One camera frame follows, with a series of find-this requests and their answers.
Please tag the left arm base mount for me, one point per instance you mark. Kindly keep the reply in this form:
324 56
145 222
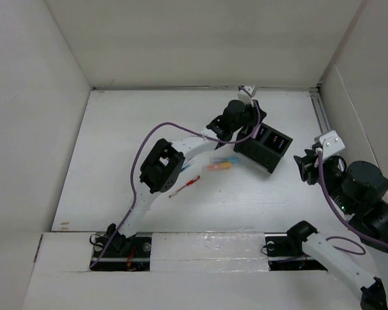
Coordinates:
133 257

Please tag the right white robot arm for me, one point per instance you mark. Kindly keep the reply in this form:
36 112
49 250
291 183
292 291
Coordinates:
355 196

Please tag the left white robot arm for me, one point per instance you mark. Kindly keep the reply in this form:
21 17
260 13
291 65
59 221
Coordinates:
161 168

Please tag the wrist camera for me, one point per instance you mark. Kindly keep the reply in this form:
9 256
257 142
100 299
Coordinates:
246 93
329 144

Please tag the orange yellow eraser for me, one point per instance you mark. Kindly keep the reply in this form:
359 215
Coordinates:
217 166

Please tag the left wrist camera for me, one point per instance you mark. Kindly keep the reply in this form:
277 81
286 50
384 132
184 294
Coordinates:
246 93

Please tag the aluminium rail right side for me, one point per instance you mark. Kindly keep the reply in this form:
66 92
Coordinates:
319 110

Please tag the black two-compartment organizer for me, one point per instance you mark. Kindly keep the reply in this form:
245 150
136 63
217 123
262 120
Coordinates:
267 148

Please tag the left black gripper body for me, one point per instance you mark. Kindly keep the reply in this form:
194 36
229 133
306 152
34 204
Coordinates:
248 118

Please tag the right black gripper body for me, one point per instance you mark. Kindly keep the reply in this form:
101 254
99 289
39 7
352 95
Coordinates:
332 172

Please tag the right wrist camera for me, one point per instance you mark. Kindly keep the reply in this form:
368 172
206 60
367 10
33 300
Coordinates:
329 144

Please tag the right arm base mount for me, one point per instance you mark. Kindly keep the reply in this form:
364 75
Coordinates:
283 256

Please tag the red gel pen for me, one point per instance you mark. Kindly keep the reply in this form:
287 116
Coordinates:
189 183

